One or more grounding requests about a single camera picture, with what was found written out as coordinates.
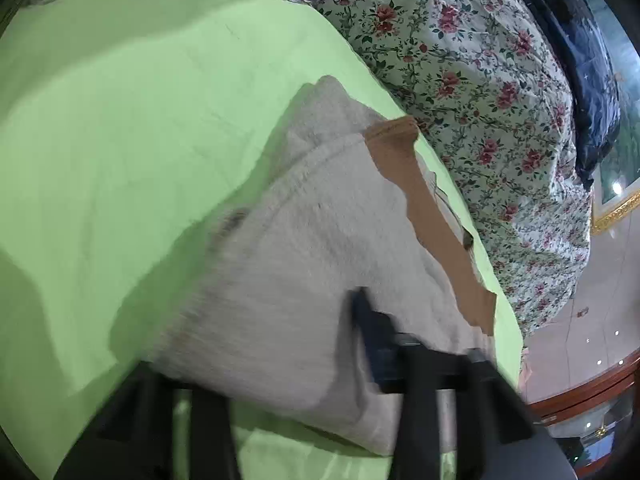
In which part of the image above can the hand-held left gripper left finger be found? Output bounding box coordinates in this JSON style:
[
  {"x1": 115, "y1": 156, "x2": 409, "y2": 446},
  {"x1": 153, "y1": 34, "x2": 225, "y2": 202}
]
[{"x1": 54, "y1": 360, "x2": 239, "y2": 480}]

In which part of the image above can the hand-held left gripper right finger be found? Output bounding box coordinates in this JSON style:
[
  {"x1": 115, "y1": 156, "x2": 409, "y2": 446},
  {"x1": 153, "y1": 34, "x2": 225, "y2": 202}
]
[{"x1": 350, "y1": 287, "x2": 535, "y2": 480}]

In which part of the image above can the grey towel with brown border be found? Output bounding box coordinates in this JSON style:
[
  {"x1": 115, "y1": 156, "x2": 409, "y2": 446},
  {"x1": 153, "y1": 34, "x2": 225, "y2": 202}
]
[{"x1": 109, "y1": 75, "x2": 497, "y2": 457}]

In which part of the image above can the brown cloth garment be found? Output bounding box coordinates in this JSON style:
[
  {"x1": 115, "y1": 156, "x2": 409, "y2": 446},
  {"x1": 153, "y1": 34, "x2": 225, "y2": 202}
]
[{"x1": 364, "y1": 115, "x2": 497, "y2": 337}]

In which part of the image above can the red-brown wooden furniture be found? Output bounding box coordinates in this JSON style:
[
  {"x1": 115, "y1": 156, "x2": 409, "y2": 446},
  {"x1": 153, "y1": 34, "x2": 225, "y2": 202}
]
[{"x1": 525, "y1": 349, "x2": 640, "y2": 427}]

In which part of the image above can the small floral print blanket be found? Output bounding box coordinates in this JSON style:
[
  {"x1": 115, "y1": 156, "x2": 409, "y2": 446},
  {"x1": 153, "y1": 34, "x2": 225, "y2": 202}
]
[{"x1": 294, "y1": 0, "x2": 595, "y2": 337}]

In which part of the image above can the light green bed sheet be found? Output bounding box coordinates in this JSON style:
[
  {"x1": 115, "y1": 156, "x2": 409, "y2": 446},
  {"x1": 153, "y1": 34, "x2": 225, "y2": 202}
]
[{"x1": 0, "y1": 0, "x2": 527, "y2": 480}]

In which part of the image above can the dark blue cloth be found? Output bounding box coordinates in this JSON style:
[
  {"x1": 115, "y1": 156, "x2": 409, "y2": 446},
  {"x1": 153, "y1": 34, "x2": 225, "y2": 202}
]
[{"x1": 504, "y1": 0, "x2": 622, "y2": 192}]

